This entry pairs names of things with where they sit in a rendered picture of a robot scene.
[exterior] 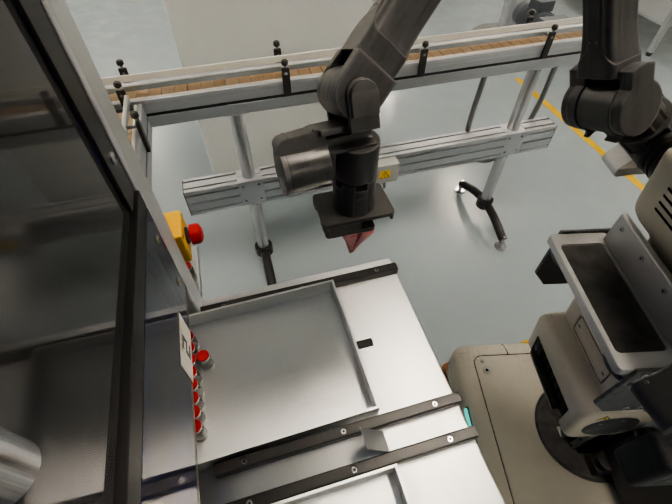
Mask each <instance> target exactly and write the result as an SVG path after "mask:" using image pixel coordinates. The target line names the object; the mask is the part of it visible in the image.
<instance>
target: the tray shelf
mask: <svg viewBox="0 0 672 504"><path fill-rule="evenodd" d="M389 263H391V261H390V259H389V258H387V259H383V260H378V261H374V262H370V263H365V264H361V265H356V266H352V267H348V268H343V269H339V270H334V271H330V272H326V273H321V274H317V275H312V276H308V277H304V278H299V279H295V280H290V281H286V282H282V283H277V284H273V285H268V286H264V287H260V288H255V289H251V290H246V291H242V292H238V293H233V294H229V295H224V296H220V297H216V298H211V299H207V300H202V301H201V303H202V306H206V305H211V304H215V303H219V302H224V301H228V300H233V299H237V298H241V297H246V296H250V295H254V294H259V293H263V292H267V291H272V290H276V289H280V288H285V287H289V286H293V285H298V284H302V283H307V282H311V281H315V280H320V279H324V278H328V277H333V276H337V275H341V274H346V273H350V272H354V271H359V270H363V269H367V268H372V267H376V266H381V265H385V264H389ZM336 289H337V291H338V294H339V297H340V300H341V302H342V305H343V308H344V311H345V313H346V316H347V319H348V322H349V324H350V327H351V330H352V332H353V335H354V338H355V341H356V342H357V341H361V340H364V339H368V338H371V339H372V342H373V345H374V346H371V347H367V348H363V349H359V352H360V354H361V357H362V360H363V363H364V365H365V368H366V371H367V373H368V376H369V379H370V382H371V384H372V387H373V390H374V393H375V395H376V398H377V401H378V404H379V406H380V409H379V413H378V415H379V414H383V413H386V412H390V411H393V410H396V409H400V408H403V407H406V406H410V405H413V404H416V403H420V402H423V401H426V400H430V399H433V398H437V397H440V396H443V395H447V394H450V393H453V392H452V390H451V388H450V385H449V383H448V381H447V379H446V377H445V375H444V373H443V371H442V369H441V366H440V364H439V362H438V360H437V358H436V356H435V354H434V352H433V350H432V347H431V345H430V343H429V341H428V339H427V337H426V335H425V333H424V330H423V328H422V326H421V324H420V322H419V320H418V318H417V316H416V314H415V311H414V309H413V307H412V305H411V303H410V301H409V299H408V297H407V295H406V292H405V290H404V288H403V286H402V284H401V282H400V280H399V278H398V276H397V274H393V275H388V276H384V277H380V278H376V279H371V280H367V281H363V282H359V283H354V284H350V285H346V286H342V287H337V288H336ZM437 415H441V417H442V420H443V422H444V424H445V427H446V429H447V431H448V433H450V432H453V431H456V430H460V429H463V428H466V427H469V426H468V423H467V421H466V419H465V417H464V415H463V413H462V411H461V409H460V407H459V405H458V406H455V407H452V408H449V409H445V410H442V411H439V412H435V413H432V414H429V415H426V416H422V417H419V418H416V419H412V420H409V421H406V422H403V423H399V424H396V425H393V426H390V427H386V428H383V429H380V430H378V431H386V430H389V429H393V428H396V427H399V426H403V425H406V424H410V423H413V422H416V421H420V420H423V419H427V418H430V417H433V416H437ZM387 452H390V451H380V450H370V449H366V447H365V444H364V440H363V437H362V435H360V436H357V437H353V438H350V439H347V440H344V441H340V442H337V443H334V444H330V445H327V446H324V447H321V448H317V449H314V450H311V451H307V452H304V453H301V454H298V455H294V456H291V457H288V458H284V459H281V460H278V461H275V462H271V463H268V464H265V465H261V466H258V467H255V468H252V469H248V470H245V471H242V472H238V473H235V474H232V475H229V476H225V477H222V478H219V479H217V478H216V477H215V476H214V467H211V468H208V469H205V470H202V471H199V472H198V476H199V492H200V504H225V503H229V502H232V501H235V500H238V499H241V498H244V497H248V496H251V495H254V494H257V493H260V492H263V491H267V490H270V489H273V488H276V487H279V486H282V485H286V484H289V483H292V482H295V481H298V480H301V479H305V478H308V477H311V476H314V475H317V474H320V473H324V472H327V471H330V470H333V469H336V468H339V467H343V466H346V465H349V464H352V463H355V462H358V461H362V460H365V459H368V458H371V457H374V456H377V455H380V454H384V453H387ZM398 468H399V471H400V474H401V477H402V480H403V483H404V486H405V488H406V491H407V494H408V497H409V500H410V503H411V504H505V502H504V499H503V497H502V495H501V493H500V491H499V489H498V487H497V485H496V483H495V480H494V478H493V476H492V474H491V472H490V470H489V468H488V466H487V464H486V461H485V459H484V457H483V455H482V453H481V451H480V449H479V447H478V445H477V442H476V440H473V441H470V442H467V443H464V444H461V445H458V446H455V447H452V448H448V449H445V450H442V451H439V452H436V453H433V454H430V455H427V456H424V457H421V458H417V459H414V460H411V461H408V462H405V463H402V464H399V465H398Z"/></svg>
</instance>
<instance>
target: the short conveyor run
mask: <svg viewBox="0 0 672 504"><path fill-rule="evenodd" d="M115 110H116V112H117V115H118V117H119V119H120V121H121V123H122V126H123V128H124V130H125V132H126V134H127V136H128V139H129V141H130V143H131V145H132V147H133V149H134V152H135V154H136V156H137V158H138V160H139V162H140V165H141V167H142V169H143V171H144V173H145V176H146V178H147V180H148V182H149V184H150V186H151V189H152V131H153V129H152V127H151V124H150V122H149V119H148V117H147V114H146V112H145V109H144V107H143V105H142V104H137V105H134V107H130V99H129V96H128V95H124V102H123V108H122V109H115Z"/></svg>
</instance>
